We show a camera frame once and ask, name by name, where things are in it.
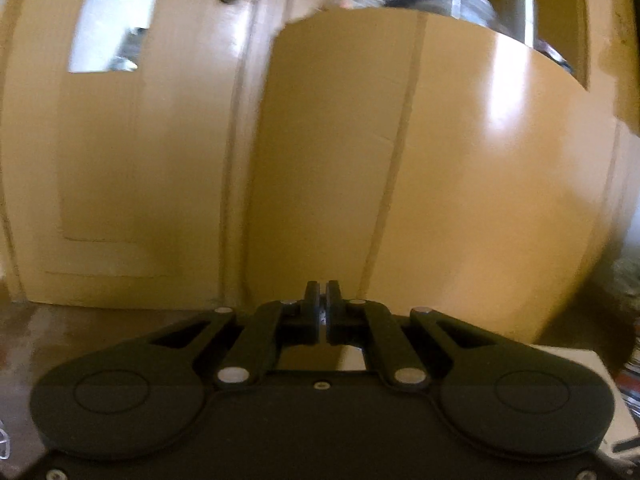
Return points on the white speckled shoelace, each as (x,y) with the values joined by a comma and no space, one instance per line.
(325,317)

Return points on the wooden door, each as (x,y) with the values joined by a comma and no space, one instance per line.
(150,160)

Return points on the wooden wardrobe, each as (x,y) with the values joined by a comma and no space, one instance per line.
(450,185)

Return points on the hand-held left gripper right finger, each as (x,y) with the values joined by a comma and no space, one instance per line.
(335,310)

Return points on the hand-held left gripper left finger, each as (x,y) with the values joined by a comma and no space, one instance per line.
(314,310)

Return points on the steel canister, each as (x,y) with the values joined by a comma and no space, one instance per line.
(519,15)

